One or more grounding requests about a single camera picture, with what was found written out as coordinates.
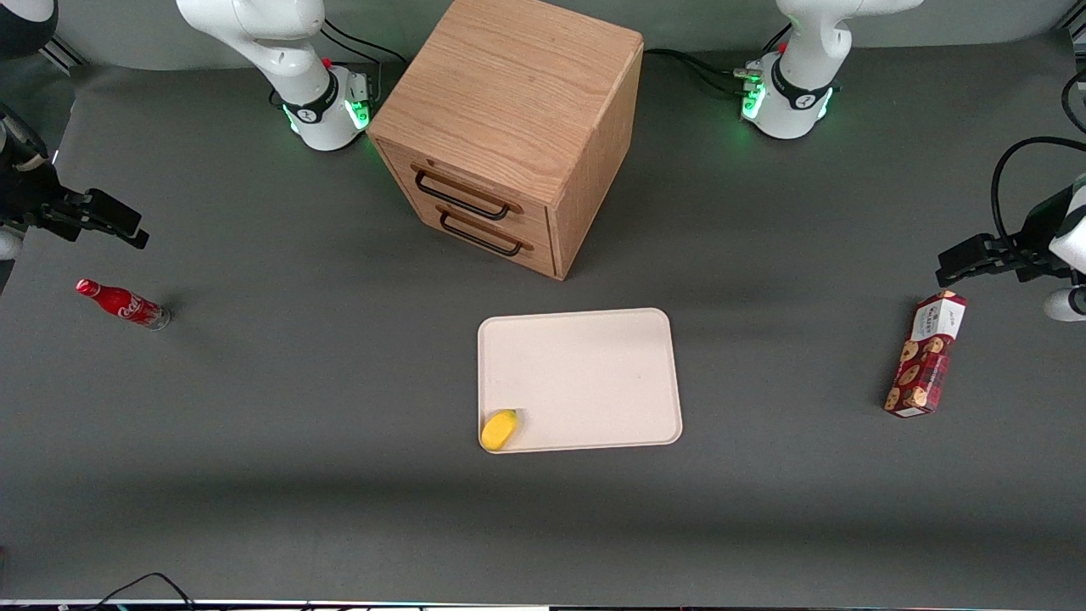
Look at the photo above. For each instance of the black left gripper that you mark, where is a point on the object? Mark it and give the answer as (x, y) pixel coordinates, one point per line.
(1040, 227)

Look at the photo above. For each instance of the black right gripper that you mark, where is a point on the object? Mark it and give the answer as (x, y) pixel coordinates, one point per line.
(25, 197)

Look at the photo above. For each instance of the red coke bottle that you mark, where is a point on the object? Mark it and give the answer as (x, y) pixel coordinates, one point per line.
(123, 303)

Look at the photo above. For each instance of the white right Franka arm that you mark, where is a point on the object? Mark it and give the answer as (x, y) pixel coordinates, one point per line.
(254, 34)

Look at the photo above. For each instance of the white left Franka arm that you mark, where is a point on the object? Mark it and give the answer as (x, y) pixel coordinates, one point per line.
(802, 76)

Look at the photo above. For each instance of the beige rectangular tray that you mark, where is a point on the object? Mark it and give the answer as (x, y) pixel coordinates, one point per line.
(585, 378)

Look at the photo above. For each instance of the red cookie box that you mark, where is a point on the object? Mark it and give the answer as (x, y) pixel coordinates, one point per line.
(925, 356)

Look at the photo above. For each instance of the dark grey table mat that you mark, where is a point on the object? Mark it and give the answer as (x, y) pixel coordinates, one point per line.
(254, 441)

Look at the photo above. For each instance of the wooden drawer front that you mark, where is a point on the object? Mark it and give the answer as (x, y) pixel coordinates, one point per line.
(509, 246)
(475, 191)

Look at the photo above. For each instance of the wooden drawer cabinet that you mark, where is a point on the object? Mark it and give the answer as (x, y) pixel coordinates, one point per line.
(509, 110)

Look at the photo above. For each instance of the yellow toy lemon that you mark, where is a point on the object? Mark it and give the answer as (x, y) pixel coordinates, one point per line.
(499, 429)

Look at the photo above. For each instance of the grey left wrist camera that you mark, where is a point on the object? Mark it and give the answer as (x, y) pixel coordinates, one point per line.
(1065, 305)

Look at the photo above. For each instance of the aluminium frame profile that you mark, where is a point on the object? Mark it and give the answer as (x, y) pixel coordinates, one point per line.
(61, 54)
(1074, 30)

